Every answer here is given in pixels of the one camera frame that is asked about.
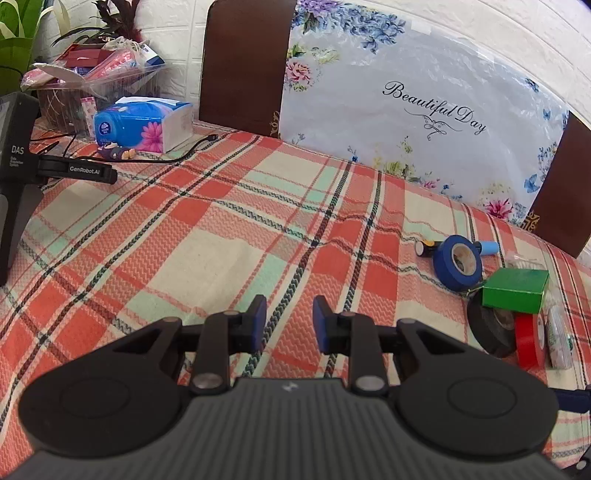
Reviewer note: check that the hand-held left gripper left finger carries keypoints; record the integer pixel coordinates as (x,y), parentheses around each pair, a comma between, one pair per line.
(258,323)

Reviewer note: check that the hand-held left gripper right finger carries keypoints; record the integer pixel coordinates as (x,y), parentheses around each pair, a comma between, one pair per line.
(319,323)

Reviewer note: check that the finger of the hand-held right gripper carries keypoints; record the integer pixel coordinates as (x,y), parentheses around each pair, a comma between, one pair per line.
(575,402)

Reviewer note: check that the clear patterned tape roll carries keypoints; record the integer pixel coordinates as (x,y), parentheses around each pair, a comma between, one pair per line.
(558,341)

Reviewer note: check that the green box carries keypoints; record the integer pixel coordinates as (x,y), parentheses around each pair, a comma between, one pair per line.
(512,290)

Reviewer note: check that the blue tape roll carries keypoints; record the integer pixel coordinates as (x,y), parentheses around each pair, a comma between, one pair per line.
(443,267)

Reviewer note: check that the red tape roll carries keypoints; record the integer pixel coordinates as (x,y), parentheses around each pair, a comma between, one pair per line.
(526,346)

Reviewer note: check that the plaid tablecloth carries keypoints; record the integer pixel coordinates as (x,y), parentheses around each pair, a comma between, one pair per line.
(231,230)

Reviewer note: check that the black tape roll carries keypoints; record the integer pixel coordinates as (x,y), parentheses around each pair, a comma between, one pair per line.
(482,332)

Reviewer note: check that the clear plastic wrap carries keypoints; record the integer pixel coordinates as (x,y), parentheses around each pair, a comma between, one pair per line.
(526,262)

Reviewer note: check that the blue marker cap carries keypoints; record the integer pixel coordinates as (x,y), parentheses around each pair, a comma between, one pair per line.
(489,248)

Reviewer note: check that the brown wooden chair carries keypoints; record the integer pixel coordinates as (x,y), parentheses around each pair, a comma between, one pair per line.
(565,194)
(244,64)

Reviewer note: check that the small penguin figurine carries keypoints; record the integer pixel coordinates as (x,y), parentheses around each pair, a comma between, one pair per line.
(115,152)

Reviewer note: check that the blue tissue pack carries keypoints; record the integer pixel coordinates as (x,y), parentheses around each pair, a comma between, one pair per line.
(134,122)

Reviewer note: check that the clear plastic container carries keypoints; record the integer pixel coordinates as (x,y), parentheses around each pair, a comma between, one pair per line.
(115,87)

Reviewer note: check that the blue white packet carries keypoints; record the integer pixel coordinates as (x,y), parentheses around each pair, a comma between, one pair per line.
(150,54)

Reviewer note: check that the pink striped packet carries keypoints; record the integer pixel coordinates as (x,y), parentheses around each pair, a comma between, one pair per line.
(115,64)

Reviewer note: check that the spare black hand-held gripper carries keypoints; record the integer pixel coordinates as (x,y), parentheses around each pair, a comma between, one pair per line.
(18,138)

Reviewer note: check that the red box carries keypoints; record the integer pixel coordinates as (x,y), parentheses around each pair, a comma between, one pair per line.
(83,59)

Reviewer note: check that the dark red plant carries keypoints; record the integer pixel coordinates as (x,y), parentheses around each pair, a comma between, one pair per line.
(115,14)

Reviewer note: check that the green leafy plant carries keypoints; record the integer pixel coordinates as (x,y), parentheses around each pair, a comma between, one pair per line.
(18,37)

